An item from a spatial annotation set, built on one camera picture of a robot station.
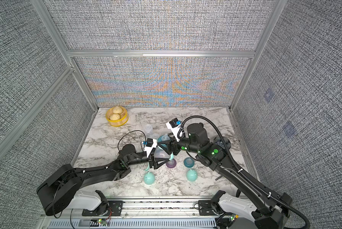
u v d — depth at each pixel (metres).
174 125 0.56
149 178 0.80
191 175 0.82
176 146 0.58
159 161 0.67
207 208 0.73
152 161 0.70
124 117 1.07
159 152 0.74
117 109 1.10
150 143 0.64
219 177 0.83
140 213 0.73
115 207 0.74
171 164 0.88
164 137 0.64
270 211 0.38
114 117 1.06
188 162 0.88
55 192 0.42
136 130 0.57
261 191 0.40
